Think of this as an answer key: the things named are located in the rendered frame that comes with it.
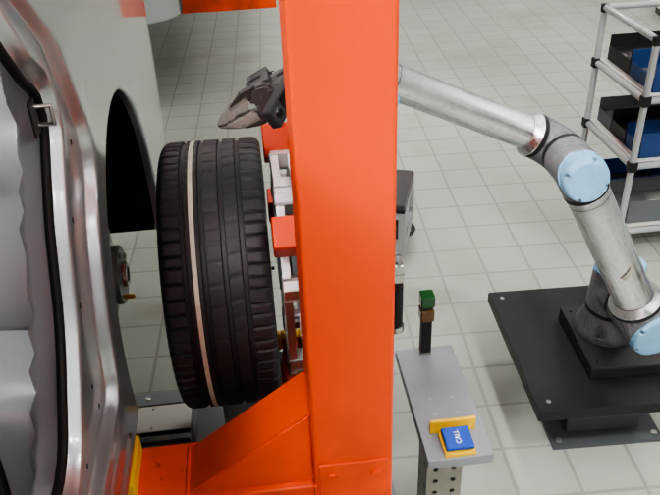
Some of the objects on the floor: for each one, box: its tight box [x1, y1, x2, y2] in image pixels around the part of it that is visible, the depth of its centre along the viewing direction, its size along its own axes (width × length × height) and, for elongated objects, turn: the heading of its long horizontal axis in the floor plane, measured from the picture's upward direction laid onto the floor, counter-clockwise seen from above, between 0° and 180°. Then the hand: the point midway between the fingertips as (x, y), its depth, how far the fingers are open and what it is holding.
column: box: [417, 442, 463, 495], centre depth 218 cm, size 10×10×42 cm
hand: (223, 125), depth 166 cm, fingers closed
